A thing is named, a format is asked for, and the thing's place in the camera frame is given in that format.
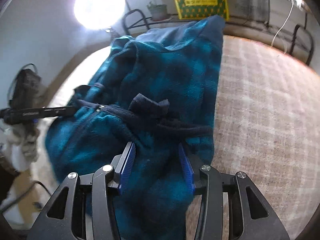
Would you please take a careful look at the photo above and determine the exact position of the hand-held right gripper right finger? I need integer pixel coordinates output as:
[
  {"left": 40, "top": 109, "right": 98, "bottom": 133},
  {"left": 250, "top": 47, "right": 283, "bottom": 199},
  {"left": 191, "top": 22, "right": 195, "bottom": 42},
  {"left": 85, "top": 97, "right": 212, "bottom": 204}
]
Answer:
[{"left": 178, "top": 144, "right": 290, "bottom": 240}]

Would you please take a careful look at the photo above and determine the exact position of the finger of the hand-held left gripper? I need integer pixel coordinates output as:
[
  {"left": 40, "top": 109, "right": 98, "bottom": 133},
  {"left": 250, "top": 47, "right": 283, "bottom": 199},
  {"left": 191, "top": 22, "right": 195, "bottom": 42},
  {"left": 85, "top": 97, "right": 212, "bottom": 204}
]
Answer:
[{"left": 15, "top": 106, "right": 77, "bottom": 124}]

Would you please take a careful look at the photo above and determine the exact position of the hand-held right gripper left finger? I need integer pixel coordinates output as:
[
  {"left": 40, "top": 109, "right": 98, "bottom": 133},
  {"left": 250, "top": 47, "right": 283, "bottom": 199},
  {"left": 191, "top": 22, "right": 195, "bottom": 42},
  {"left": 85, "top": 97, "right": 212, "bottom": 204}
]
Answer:
[{"left": 26, "top": 142, "right": 137, "bottom": 240}]

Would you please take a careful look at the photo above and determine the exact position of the blue plaid fleece garment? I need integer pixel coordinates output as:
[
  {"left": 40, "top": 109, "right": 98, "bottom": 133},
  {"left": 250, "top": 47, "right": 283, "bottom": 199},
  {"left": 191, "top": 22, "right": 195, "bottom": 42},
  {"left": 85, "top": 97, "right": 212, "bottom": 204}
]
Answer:
[{"left": 45, "top": 15, "right": 225, "bottom": 240}]

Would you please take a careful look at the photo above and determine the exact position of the dark bag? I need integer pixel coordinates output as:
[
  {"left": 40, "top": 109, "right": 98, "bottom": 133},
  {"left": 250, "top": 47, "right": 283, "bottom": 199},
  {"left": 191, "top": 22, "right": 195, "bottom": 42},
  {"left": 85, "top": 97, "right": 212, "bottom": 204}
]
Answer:
[{"left": 8, "top": 64, "right": 47, "bottom": 110}]

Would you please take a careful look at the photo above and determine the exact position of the bed with beige plaid blanket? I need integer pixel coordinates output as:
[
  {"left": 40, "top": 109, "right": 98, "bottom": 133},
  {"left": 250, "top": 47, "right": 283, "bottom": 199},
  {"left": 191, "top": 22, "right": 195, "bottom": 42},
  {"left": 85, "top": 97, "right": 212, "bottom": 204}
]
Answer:
[{"left": 32, "top": 34, "right": 318, "bottom": 240}]

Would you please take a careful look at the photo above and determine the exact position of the bright round lamp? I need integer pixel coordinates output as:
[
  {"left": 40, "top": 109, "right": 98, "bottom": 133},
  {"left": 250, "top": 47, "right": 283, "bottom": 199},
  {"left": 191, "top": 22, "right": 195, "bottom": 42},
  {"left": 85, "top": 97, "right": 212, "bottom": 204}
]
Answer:
[{"left": 74, "top": 0, "right": 126, "bottom": 30}]

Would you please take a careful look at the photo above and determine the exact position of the black metal rack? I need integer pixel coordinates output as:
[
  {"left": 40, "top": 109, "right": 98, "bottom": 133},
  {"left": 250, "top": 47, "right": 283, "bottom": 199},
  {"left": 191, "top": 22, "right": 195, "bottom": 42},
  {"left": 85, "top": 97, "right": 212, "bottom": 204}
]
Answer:
[{"left": 122, "top": 9, "right": 182, "bottom": 35}]

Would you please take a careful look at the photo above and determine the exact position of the potted plant in grey pot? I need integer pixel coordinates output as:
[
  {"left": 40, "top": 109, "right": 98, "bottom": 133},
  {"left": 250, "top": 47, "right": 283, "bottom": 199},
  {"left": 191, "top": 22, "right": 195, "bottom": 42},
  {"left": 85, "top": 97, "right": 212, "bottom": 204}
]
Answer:
[{"left": 147, "top": 1, "right": 168, "bottom": 22}]

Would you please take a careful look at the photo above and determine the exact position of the green box with yellow border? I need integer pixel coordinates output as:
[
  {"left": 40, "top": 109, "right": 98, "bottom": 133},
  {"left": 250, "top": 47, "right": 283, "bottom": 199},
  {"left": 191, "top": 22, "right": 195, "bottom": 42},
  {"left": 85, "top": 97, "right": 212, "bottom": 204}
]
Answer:
[{"left": 171, "top": 0, "right": 230, "bottom": 21}]

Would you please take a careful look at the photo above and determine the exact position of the grey hanging cloth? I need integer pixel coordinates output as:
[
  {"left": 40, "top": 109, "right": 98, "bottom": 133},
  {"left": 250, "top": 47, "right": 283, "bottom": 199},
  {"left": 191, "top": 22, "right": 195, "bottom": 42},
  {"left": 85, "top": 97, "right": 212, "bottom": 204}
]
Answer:
[{"left": 234, "top": 0, "right": 269, "bottom": 23}]

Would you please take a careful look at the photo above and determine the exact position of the black floor cable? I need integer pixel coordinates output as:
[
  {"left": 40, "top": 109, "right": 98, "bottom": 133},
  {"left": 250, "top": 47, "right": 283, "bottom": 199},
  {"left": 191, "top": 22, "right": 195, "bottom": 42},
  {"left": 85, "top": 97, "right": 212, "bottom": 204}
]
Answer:
[{"left": 0, "top": 180, "right": 52, "bottom": 213}]

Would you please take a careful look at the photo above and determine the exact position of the white charging cable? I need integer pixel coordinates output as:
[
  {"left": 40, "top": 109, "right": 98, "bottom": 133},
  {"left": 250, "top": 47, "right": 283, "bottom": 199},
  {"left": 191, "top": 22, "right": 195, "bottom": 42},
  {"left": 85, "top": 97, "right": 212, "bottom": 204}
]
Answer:
[{"left": 271, "top": 0, "right": 306, "bottom": 53}]

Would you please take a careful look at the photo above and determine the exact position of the black metal bed frame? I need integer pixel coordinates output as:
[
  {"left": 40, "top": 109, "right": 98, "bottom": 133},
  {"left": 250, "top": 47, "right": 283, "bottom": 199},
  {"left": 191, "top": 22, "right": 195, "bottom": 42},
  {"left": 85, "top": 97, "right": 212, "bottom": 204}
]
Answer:
[{"left": 291, "top": 24, "right": 315, "bottom": 66}]

